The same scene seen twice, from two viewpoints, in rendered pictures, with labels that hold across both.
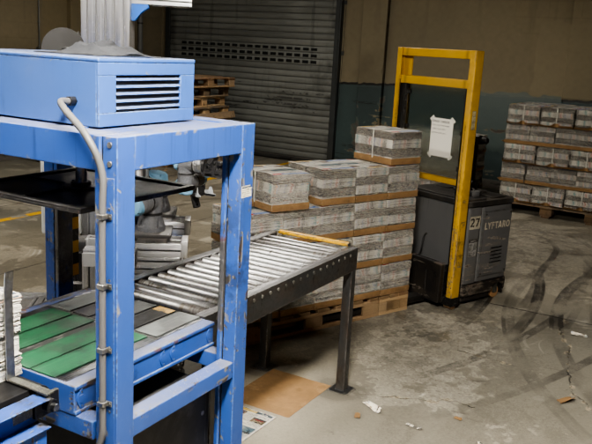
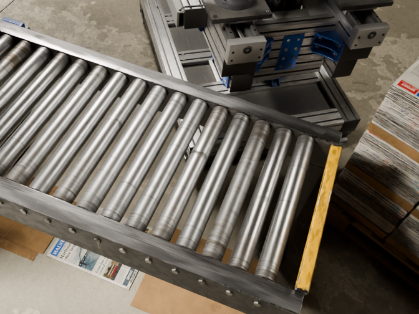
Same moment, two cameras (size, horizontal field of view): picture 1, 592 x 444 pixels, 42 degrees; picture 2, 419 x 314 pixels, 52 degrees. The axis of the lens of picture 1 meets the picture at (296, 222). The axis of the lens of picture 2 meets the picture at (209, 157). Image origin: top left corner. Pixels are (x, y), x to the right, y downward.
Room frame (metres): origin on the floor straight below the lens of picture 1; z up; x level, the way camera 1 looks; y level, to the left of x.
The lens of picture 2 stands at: (3.57, -0.55, 1.71)
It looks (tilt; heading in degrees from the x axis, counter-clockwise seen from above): 54 degrees down; 74
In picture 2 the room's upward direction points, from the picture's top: 9 degrees clockwise
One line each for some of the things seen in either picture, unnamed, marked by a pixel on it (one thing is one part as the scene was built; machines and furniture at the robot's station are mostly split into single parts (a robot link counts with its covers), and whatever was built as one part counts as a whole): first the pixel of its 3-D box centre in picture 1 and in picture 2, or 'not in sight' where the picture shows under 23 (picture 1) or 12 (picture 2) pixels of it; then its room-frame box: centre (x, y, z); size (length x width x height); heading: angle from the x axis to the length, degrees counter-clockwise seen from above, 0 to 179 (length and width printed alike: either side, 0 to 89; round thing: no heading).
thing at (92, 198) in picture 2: (257, 264); (126, 144); (3.54, 0.17, 0.77); 0.47 x 0.05 x 0.05; 61
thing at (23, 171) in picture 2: (234, 273); (62, 121); (3.37, 0.27, 0.77); 0.47 x 0.05 x 0.05; 61
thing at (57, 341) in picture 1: (82, 340); not in sight; (2.55, 0.74, 0.75); 0.70 x 0.65 x 0.10; 151
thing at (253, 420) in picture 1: (232, 423); (103, 242); (3.41, 0.26, 0.00); 0.37 x 0.28 x 0.01; 151
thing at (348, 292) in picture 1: (345, 330); not in sight; (3.87, -0.30, 0.34); 0.06 x 0.06 x 0.68; 61
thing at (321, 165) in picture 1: (321, 165); not in sight; (4.96, -0.15, 1.06); 0.37 x 0.29 x 0.01; 38
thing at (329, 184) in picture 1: (321, 182); not in sight; (4.96, -0.15, 0.95); 0.38 x 0.29 x 0.23; 38
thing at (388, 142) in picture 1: (381, 218); not in sight; (5.32, -0.61, 0.65); 0.39 x 0.30 x 1.29; 38
